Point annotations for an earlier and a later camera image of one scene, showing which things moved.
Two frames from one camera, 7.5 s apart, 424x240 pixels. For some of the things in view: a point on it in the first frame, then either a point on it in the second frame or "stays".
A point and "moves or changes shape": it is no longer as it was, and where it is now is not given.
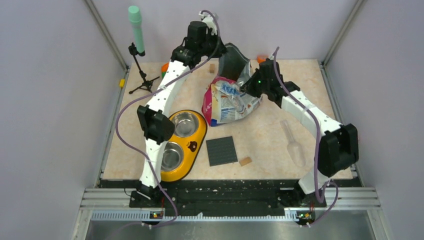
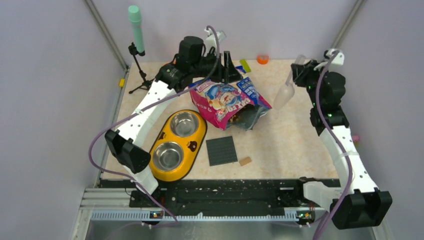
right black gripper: (248, 88) → (301, 72)
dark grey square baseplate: (221, 151) stays
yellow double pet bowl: (190, 131) stays
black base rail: (206, 196) stays
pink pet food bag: (224, 99) moves or changes shape
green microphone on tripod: (135, 20) stays
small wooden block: (245, 161) stays
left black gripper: (221, 50) → (228, 73)
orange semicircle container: (261, 58) stays
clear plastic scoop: (294, 147) moves or changes shape
